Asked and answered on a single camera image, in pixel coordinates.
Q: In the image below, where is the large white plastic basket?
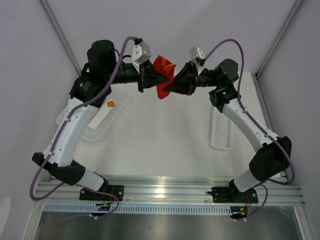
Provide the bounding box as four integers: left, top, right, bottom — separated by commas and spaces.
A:
56, 87, 132, 143

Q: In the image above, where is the right aluminium frame post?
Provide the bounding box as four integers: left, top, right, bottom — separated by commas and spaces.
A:
254, 0, 306, 78

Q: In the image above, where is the left aluminium frame post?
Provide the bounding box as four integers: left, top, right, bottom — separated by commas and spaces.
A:
38, 0, 82, 76

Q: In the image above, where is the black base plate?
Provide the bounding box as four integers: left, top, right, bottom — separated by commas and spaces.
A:
206, 187, 258, 204
79, 185, 125, 202

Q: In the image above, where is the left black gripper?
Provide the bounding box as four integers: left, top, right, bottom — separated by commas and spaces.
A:
104, 59, 169, 93

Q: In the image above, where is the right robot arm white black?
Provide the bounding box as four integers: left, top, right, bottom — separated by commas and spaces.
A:
163, 58, 292, 202

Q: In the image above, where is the aluminium frame post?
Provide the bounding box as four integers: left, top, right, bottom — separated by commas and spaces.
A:
38, 0, 82, 76
254, 0, 306, 78

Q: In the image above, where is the purple cable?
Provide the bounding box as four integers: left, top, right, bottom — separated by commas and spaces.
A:
29, 36, 143, 223
203, 38, 297, 222

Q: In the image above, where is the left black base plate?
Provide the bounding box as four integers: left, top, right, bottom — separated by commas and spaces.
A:
79, 185, 125, 202

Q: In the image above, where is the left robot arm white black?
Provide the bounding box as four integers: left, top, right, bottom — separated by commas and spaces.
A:
32, 36, 168, 200

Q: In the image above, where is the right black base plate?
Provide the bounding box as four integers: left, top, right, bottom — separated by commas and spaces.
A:
206, 187, 258, 204

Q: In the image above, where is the orange plastic spoon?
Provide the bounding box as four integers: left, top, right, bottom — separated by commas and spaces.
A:
163, 63, 177, 74

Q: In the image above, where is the white slotted cable duct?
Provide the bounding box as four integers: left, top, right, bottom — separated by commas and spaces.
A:
43, 202, 233, 216

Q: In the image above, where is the small white perforated tray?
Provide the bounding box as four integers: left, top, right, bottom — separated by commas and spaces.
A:
210, 108, 232, 151

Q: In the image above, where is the aluminium mounting rail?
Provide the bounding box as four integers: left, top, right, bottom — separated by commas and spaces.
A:
33, 176, 306, 206

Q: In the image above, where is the red paper napkin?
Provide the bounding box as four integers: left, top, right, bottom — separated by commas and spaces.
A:
153, 56, 176, 100

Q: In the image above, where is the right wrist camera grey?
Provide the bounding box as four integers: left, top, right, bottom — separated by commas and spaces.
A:
189, 46, 206, 67

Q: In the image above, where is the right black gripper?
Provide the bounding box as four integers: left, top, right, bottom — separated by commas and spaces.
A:
162, 61, 221, 96

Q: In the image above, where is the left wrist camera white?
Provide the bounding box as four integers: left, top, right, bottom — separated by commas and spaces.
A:
131, 41, 151, 73

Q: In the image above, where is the orange plastic fork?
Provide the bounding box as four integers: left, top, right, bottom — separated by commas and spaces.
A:
153, 55, 166, 71

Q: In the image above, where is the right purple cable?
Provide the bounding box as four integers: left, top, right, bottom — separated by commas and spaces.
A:
203, 38, 297, 222

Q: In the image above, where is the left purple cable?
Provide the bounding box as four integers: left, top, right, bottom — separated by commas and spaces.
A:
29, 36, 143, 223

